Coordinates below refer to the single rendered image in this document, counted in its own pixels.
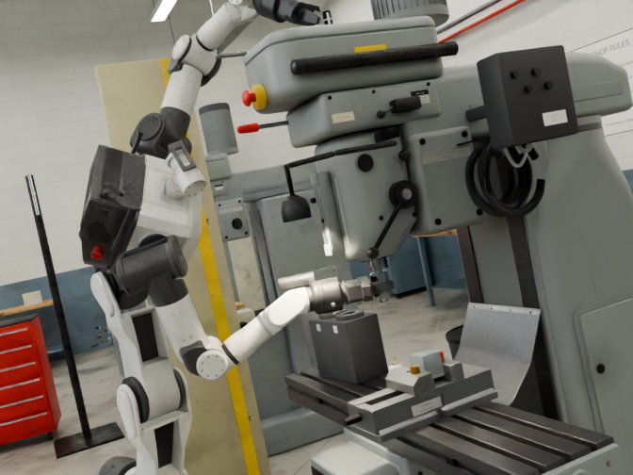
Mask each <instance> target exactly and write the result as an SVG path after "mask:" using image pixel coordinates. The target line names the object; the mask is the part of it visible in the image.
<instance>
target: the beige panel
mask: <svg viewBox="0 0 633 475"><path fill-rule="evenodd" d="M170 59H171V57H166V58H158V59H148V60H139V61H130V62H121V63H111V64H103V65H96V66H95V68H94V71H95V74H96V79H97V84H98V88H99V92H100V96H101V101H102V105H103V110H104V114H105V122H106V126H107V131H108V135H109V139H110V144H111V148H115V149H118V150H122V151H125V152H128V153H131V150H132V148H131V146H130V143H129V142H130V139H131V137H132V135H133V133H134V131H135V129H136V127H137V125H138V123H139V121H140V120H141V119H142V118H143V117H144V116H146V115H148V114H150V113H154V112H156V113H159V111H160V108H161V106H162V103H163V99H164V96H165V93H166V90H167V86H168V84H169V81H170V75H169V73H168V68H169V65H170ZM186 137H187V138H188V139H189V140H190V141H191V144H192V151H191V154H190V155H191V157H192V159H193V160H194V162H195V164H196V166H197V167H198V168H199V170H200V171H201V173H202V175H203V177H204V178H205V180H206V182H207V186H206V188H205V190H204V191H203V211H202V232H201V237H200V239H199V241H198V243H197V245H196V247H195V249H194V251H193V253H192V255H191V257H190V258H189V260H188V261H187V265H188V269H187V275H186V276H184V277H182V278H181V277H178V278H175V280H177V279H184V281H185V283H186V286H187V289H188V292H189V294H190V299H191V300H192V303H193V305H194V307H195V310H196V312H197V315H198V317H199V319H200V322H201V324H202V327H203V329H204V330H205V333H206V334H211V335H214V336H217V337H218V338H219V340H220V342H221V343H222V344H223V343H224V341H225V340H226V339H227V338H228V337H230V336H231V335H232V334H234V333H235V332H237V331H239V330H241V328H240V323H239V318H238V314H237V310H236V305H235V297H234V292H233V288H232V284H231V279H230V274H229V270H228V266H227V261H226V256H225V252H224V248H223V243H222V238H221V233H220V230H219V221H218V217H217V212H216V208H215V203H214V199H213V194H212V189H211V185H210V181H209V176H208V171H207V167H206V163H205V158H204V153H203V146H202V141H201V136H200V132H199V127H198V123H197V118H196V114H195V109H193V113H192V116H191V120H190V123H189V127H188V130H187V135H186ZM167 339H168V344H169V349H170V360H171V365H172V366H173V367H177V368H179V369H180V370H181V371H182V372H183V374H184V376H185V377H186V380H187V386H188V392H189V397H190V403H191V411H192V422H191V426H190V430H189V434H188V438H187V443H186V447H185V463H184V469H185V470H186V471H187V473H188V475H271V470H270V466H269V461H268V453H267V449H266V444H265V439H264V436H263V431H262V426H261V421H260V417H259V413H258V408H257V403H256V399H255V395H254V390H253V385H252V377H251V373H250V369H249V364H248V359H246V360H245V361H244V362H242V363H239V364H238V365H236V366H234V367H233V368H232V369H230V370H229V371H228V372H227V373H225V374H224V375H222V376H221V377H220V378H218V379H216V380H206V379H204V378H203V377H200V376H197V375H194V374H192V373H190V372H189V371H188V370H187V368H186V366H185V364H183V363H182V362H181V361H180V360H179V359H178V358H177V356H176V354H175V352H174V350H173V347H172V345H171V344H170V340H169V338H168V337H167Z"/></svg>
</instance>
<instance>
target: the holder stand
mask: <svg viewBox="0 0 633 475"><path fill-rule="evenodd" d="M308 321H309V325H310V330H311V335H312V339H313V344H314V349H315V354H316V361H317V366H318V371H319V375H320V376H323V377H327V378H332V379H335V380H340V381H344V382H349V383H353V384H360V383H363V382H365V381H368V380H371V379H373V378H376V377H378V376H381V375H383V374H385V373H388V367H387V362H386V357H385V352H384V347H383V343H382V338H381V329H380V325H379V320H378V315H377V313H365V312H364V310H363V309H355V310H350V311H347V310H346V308H343V310H341V311H336V312H335V314H333V312H332V313H326V314H321V315H318V317H317V318H314V319H309V320H308Z"/></svg>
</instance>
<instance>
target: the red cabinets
mask: <svg viewBox="0 0 633 475"><path fill-rule="evenodd" d="M60 418H61V412H60V407H59V403H58V399H57V392H56V387H55V383H54V379H53V374H52V371H51V366H50V362H49V357H48V353H47V350H46V345H45V341H44V336H43V332H42V329H41V321H40V316H39V313H37V314H33V315H28V316H24V317H19V318H16V319H8V320H3V321H0V445H4V444H7V443H10V442H14V441H17V440H21V439H25V438H28V437H31V436H35V435H39V434H45V433H48V438H49V440H53V439H54V435H53V431H55V430H56V429H57V425H58V423H59V420H60Z"/></svg>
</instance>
